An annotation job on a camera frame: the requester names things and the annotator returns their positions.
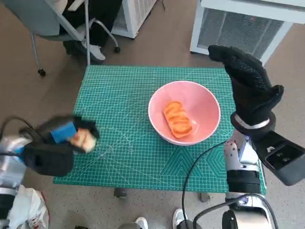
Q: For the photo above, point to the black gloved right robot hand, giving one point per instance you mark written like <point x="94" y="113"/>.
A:
<point x="250" y="93"/>

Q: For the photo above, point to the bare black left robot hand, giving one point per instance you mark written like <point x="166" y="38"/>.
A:
<point x="62" y="131"/>

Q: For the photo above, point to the round toy bread bun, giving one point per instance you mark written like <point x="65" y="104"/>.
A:
<point x="85" y="143"/>

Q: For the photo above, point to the pink bowl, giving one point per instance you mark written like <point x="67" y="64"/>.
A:
<point x="202" y="107"/>

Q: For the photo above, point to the long toy bread loaf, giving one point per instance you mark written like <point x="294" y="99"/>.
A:
<point x="177" y="119"/>

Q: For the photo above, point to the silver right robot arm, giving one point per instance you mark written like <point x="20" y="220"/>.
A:
<point x="243" y="179"/>

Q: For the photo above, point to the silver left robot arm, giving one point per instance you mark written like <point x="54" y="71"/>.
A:
<point x="12" y="145"/>

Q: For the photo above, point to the large white grilled cabinet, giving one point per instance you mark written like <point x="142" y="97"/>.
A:
<point x="238" y="31"/>

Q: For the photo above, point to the green cutting mat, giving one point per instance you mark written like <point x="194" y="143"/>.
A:
<point x="124" y="155"/>

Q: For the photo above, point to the white plastic bag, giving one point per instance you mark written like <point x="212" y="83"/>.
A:
<point x="28" y="205"/>

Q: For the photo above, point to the dark table foot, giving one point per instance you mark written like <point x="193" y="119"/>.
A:
<point x="205" y="197"/>
<point x="120" y="192"/>

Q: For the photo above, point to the grey wheeled chair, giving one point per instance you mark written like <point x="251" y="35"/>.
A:
<point x="31" y="19"/>

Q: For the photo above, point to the person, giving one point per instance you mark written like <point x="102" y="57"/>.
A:
<point x="102" y="21"/>

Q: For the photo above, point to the white shoe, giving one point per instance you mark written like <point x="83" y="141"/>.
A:
<point x="178" y="217"/>
<point x="142" y="223"/>

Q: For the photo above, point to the small white grilled cabinet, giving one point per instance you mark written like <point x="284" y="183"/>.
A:
<point x="138" y="14"/>

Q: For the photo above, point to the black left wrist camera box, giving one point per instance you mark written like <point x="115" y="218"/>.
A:
<point x="50" y="159"/>

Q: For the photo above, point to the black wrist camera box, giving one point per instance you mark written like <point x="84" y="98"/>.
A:
<point x="50" y="159"/>
<point x="281" y="159"/>

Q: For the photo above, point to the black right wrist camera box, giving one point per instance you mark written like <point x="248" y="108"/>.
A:
<point x="281" y="159"/>

